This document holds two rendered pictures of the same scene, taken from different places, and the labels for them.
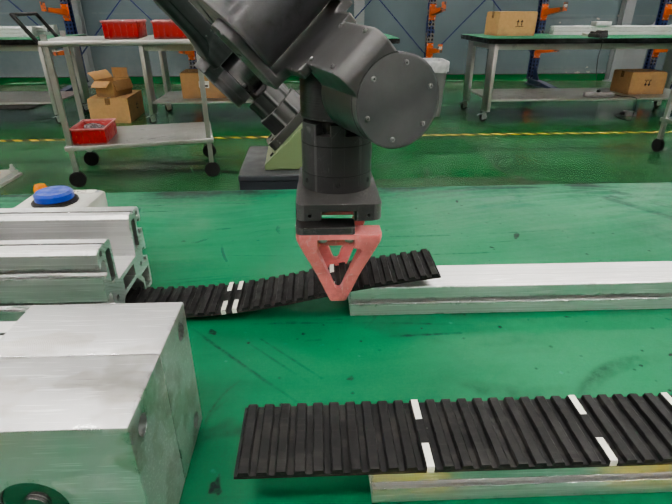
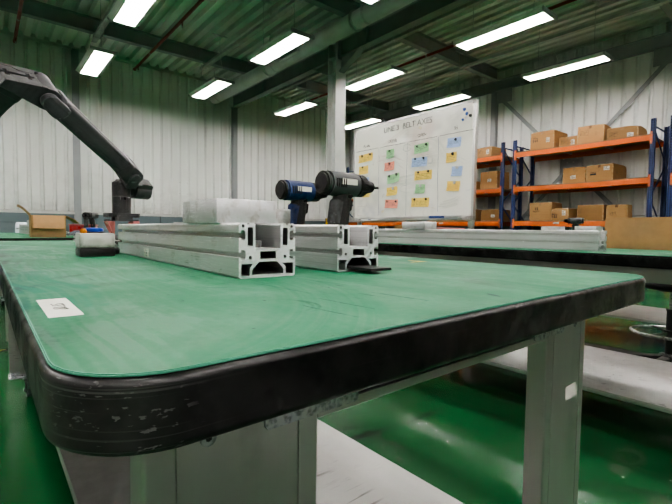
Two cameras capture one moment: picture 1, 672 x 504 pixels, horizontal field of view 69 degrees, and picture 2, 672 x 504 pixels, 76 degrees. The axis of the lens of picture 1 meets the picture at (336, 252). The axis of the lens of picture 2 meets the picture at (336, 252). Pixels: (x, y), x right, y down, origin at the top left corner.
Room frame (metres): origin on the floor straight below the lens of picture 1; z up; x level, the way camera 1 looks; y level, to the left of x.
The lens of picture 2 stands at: (0.67, 1.59, 0.86)
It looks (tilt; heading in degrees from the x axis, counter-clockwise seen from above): 3 degrees down; 234
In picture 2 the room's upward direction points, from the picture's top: 1 degrees clockwise
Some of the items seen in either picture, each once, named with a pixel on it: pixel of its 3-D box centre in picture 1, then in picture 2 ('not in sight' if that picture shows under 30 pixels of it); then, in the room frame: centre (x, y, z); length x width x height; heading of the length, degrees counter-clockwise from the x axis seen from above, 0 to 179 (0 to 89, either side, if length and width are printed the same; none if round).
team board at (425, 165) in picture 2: not in sight; (407, 218); (-2.37, -1.36, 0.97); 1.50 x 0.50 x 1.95; 93
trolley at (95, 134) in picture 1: (130, 97); not in sight; (3.35, 1.36, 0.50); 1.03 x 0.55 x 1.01; 105
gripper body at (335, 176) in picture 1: (336, 161); (121, 208); (0.39, 0.00, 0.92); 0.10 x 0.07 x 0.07; 2
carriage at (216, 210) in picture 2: not in sight; (227, 219); (0.36, 0.84, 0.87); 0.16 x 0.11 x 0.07; 92
